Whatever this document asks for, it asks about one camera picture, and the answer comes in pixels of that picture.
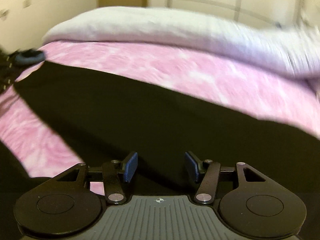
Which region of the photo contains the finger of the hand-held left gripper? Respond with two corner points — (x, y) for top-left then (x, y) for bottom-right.
(0, 47), (46, 93)

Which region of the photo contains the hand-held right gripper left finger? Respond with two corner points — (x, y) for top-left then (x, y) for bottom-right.
(54, 151), (139, 205)

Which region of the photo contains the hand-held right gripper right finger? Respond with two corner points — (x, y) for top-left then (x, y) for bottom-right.
(184, 151), (267, 205)

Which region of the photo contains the black garment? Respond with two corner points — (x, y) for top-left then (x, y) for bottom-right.
(0, 60), (320, 240)

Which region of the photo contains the pink floral bed sheet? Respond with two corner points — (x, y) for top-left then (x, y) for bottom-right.
(0, 41), (320, 196)

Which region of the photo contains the white ribbed duvet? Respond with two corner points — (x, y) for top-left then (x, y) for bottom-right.
(41, 5), (320, 81)

